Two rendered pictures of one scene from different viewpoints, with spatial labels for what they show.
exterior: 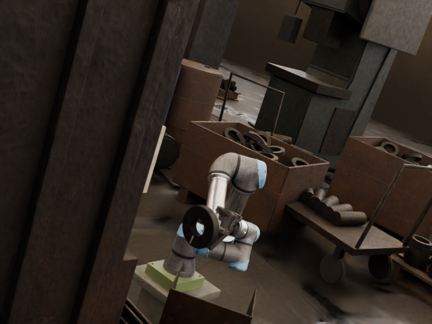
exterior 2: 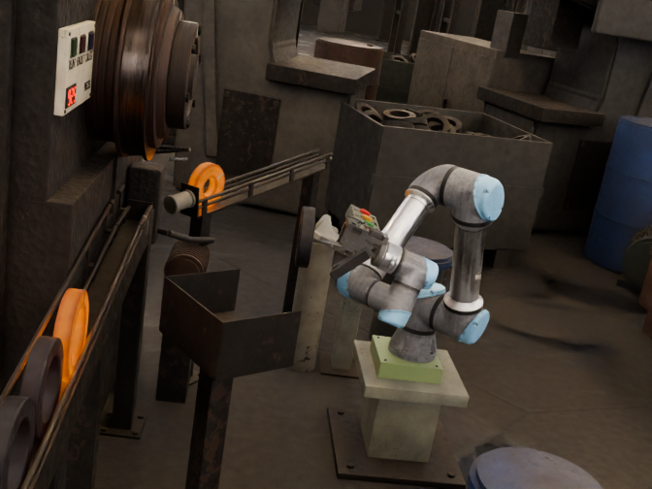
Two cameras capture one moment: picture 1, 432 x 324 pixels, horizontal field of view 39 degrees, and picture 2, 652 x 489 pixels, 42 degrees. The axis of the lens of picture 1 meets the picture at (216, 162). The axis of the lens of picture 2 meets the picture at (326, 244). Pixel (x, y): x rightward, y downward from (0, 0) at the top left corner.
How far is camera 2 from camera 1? 170 cm
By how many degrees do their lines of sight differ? 45
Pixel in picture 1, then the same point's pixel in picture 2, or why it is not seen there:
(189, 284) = (410, 371)
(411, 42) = not seen: outside the picture
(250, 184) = (465, 211)
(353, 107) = not seen: outside the picture
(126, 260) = (51, 202)
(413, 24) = not seen: outside the picture
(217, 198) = (394, 221)
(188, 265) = (412, 343)
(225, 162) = (428, 176)
